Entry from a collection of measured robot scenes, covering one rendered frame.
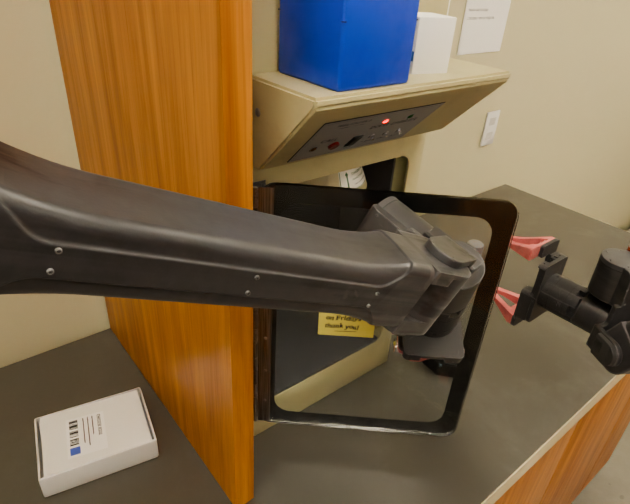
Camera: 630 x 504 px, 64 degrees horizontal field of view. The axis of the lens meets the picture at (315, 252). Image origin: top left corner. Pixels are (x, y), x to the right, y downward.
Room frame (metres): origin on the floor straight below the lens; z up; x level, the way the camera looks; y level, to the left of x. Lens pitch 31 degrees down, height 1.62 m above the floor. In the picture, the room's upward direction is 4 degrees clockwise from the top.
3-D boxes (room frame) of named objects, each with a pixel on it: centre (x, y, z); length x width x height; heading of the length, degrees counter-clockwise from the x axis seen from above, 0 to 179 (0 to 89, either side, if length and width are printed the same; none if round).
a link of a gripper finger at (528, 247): (0.70, -0.33, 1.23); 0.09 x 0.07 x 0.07; 41
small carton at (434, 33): (0.64, -0.11, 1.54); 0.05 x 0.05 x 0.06; 26
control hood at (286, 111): (0.61, -0.07, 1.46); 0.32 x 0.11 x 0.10; 131
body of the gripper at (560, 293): (0.64, -0.38, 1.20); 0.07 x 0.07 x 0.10; 41
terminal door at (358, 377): (0.54, -0.08, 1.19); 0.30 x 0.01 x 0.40; 89
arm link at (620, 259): (0.56, -0.42, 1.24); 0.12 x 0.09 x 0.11; 11
